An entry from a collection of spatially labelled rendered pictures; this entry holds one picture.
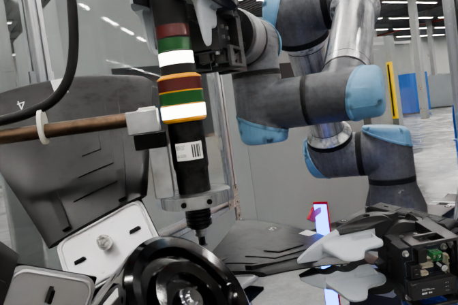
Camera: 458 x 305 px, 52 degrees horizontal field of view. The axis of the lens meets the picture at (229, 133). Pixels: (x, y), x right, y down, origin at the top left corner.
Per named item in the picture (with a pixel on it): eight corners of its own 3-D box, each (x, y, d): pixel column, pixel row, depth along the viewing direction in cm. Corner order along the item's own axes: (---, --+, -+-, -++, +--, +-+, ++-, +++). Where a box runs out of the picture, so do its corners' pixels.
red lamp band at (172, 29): (155, 38, 44) (153, 24, 44) (157, 43, 48) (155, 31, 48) (190, 33, 45) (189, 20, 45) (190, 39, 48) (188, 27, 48)
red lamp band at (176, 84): (157, 92, 44) (155, 79, 44) (159, 94, 48) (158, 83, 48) (203, 86, 44) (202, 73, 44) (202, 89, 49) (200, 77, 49)
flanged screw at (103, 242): (116, 256, 44) (107, 247, 42) (103, 255, 44) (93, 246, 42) (119, 242, 45) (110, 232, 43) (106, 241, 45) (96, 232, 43)
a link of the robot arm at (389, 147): (416, 178, 113) (409, 122, 112) (358, 182, 118) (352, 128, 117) (416, 169, 124) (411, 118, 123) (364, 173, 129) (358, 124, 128)
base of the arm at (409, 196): (382, 205, 132) (377, 170, 131) (437, 207, 121) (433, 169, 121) (354, 219, 121) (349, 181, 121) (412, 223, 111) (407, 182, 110)
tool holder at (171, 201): (137, 219, 43) (121, 112, 42) (144, 204, 50) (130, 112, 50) (234, 204, 44) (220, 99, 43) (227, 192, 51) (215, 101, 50)
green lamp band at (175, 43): (157, 52, 44) (155, 39, 44) (159, 56, 48) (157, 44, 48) (192, 47, 45) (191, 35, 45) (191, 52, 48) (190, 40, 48)
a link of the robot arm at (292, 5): (367, 186, 122) (322, -16, 92) (310, 189, 127) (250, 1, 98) (368, 155, 131) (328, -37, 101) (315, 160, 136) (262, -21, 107)
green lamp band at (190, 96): (159, 107, 44) (157, 94, 44) (161, 107, 48) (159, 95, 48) (205, 101, 45) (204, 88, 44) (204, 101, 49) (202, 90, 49)
